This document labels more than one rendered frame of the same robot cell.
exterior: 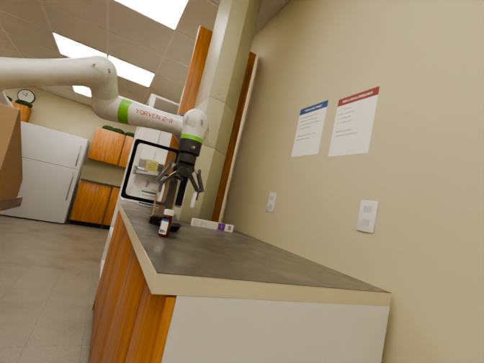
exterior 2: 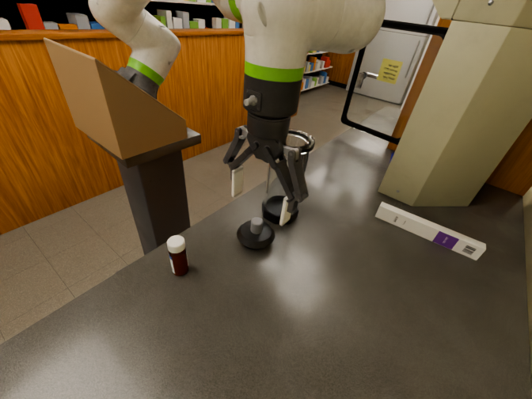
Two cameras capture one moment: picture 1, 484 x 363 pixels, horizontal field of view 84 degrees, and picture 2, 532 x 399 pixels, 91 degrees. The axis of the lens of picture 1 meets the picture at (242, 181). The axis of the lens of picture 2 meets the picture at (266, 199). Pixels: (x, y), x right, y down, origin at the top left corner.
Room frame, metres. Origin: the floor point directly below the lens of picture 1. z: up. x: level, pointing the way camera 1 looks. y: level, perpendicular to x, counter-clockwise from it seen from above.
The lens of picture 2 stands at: (0.91, -0.15, 1.41)
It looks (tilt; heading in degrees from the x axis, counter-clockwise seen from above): 37 degrees down; 61
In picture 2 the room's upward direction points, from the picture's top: 7 degrees clockwise
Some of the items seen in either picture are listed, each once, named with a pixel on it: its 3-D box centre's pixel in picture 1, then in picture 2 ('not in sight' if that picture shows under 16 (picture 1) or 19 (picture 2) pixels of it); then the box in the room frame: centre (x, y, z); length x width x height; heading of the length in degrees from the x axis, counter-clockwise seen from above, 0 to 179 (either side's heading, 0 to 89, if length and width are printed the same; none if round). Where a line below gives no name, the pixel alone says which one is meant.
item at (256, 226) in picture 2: (171, 222); (256, 230); (1.11, 0.25, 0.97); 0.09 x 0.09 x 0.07
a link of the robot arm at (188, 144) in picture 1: (189, 148); (269, 94); (1.11, 0.24, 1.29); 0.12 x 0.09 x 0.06; 27
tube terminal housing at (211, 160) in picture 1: (204, 163); (497, 66); (1.78, 0.27, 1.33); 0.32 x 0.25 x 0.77; 26
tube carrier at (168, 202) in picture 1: (166, 198); (285, 176); (1.22, 0.32, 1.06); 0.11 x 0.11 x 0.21
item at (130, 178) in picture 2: not in sight; (162, 220); (0.93, 0.96, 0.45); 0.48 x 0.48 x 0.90; 24
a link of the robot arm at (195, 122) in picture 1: (195, 126); (283, 20); (1.12, 0.25, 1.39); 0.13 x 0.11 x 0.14; 4
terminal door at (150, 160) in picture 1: (151, 173); (387, 85); (1.80, 0.60, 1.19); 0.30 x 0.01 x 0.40; 109
